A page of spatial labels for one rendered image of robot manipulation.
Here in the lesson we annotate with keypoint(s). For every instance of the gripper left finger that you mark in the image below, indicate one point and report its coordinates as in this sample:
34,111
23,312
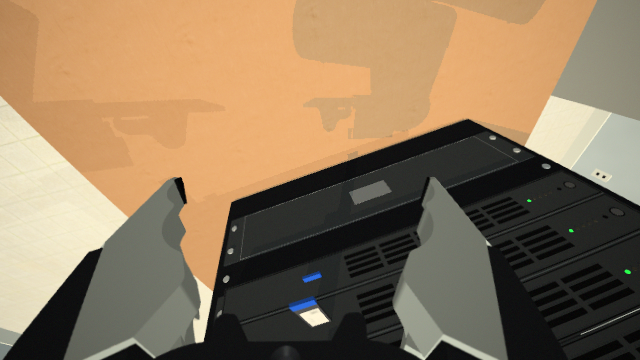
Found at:
134,298

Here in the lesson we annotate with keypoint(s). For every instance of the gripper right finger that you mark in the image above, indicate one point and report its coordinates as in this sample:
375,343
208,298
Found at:
458,298

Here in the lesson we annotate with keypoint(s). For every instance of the black server rack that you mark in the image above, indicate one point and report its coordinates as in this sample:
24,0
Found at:
575,248

